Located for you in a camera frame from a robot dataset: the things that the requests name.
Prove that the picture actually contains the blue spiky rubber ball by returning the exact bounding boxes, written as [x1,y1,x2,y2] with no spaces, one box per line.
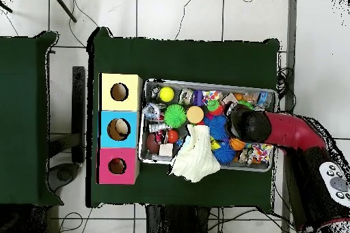
[213,141,237,165]

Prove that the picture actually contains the blue spiky toy with eyes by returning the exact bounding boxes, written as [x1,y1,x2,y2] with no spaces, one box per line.
[204,115,230,141]

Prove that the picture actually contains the multicoloured spiky caterpillar toy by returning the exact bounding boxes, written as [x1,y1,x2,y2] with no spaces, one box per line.
[206,98,226,117]

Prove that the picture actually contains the black monitor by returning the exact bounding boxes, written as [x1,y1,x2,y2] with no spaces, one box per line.
[46,66,86,193]

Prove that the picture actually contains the yellow ball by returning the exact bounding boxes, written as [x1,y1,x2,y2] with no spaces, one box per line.
[159,86,176,103]

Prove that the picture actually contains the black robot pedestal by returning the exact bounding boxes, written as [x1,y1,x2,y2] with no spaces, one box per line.
[146,204,211,233]

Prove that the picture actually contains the silver wire mesh bin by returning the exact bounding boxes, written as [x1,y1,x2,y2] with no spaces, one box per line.
[137,77,278,173]

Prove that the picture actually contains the wooden box with three holes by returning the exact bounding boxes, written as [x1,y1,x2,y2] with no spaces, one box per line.
[96,72,144,185]

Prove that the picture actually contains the orange toy basketball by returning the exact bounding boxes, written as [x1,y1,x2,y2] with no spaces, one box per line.
[228,137,246,151]

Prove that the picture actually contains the brown toy football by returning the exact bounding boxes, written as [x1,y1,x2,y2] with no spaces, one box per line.
[146,133,160,154]

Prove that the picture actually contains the cream and mint cloth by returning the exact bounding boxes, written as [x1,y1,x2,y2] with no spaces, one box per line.
[168,124,221,184]

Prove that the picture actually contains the dark green tablecloth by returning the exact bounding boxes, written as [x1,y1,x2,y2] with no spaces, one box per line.
[85,26,280,208]
[0,31,64,207]

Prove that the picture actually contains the round orange sponge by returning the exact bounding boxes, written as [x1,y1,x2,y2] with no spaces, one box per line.
[186,105,205,124]

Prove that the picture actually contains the large green spiky ball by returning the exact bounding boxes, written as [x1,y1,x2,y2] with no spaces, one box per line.
[163,103,187,129]

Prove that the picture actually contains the black tripod leg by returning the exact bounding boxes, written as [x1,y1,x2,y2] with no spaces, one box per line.
[49,0,78,23]

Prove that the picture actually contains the silver top drink can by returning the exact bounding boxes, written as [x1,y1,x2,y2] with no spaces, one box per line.
[178,88,195,105]

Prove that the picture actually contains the plain wooden cube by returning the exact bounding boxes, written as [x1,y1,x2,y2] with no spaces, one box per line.
[221,92,239,105]

